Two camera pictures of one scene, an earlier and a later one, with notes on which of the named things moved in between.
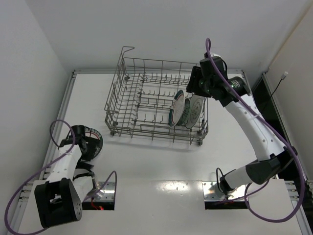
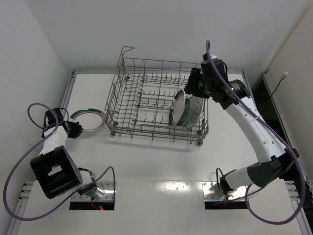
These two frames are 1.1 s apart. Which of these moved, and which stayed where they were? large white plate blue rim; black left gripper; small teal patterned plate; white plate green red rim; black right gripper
Moved: black left gripper
Stayed: large white plate blue rim; black right gripper; white plate green red rim; small teal patterned plate
